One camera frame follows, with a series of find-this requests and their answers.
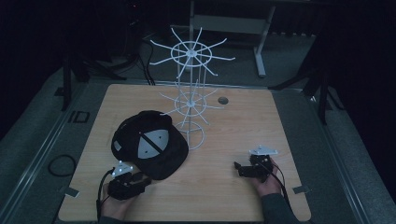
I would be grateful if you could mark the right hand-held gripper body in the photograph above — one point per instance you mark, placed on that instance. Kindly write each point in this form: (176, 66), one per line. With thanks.
(261, 165)

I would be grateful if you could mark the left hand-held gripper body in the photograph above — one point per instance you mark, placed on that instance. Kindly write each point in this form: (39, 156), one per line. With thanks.
(123, 186)

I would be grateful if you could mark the black flat-brim cap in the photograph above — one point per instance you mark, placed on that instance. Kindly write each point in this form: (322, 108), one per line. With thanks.
(165, 155)

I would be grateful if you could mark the person's left hand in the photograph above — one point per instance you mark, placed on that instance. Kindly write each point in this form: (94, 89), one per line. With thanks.
(116, 207)

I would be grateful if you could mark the person's right hand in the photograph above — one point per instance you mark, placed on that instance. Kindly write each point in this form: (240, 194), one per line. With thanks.
(271, 185)

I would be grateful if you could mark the grey tape piece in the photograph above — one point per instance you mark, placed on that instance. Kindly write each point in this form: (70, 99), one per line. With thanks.
(301, 189)
(71, 192)

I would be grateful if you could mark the black tripod stand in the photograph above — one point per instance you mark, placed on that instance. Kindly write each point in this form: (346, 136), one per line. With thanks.
(67, 84)
(323, 93)

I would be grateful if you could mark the white desk frame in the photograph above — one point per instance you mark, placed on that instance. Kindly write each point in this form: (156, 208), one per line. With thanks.
(230, 24)

